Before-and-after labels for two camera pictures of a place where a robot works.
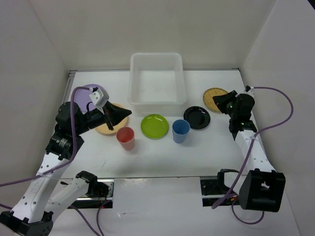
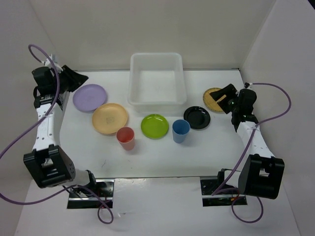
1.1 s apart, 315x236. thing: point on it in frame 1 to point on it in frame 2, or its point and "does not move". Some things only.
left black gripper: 113,114 to 76,78
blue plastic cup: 180,129 does not move
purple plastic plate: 82,98 does not move
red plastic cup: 125,137 does not move
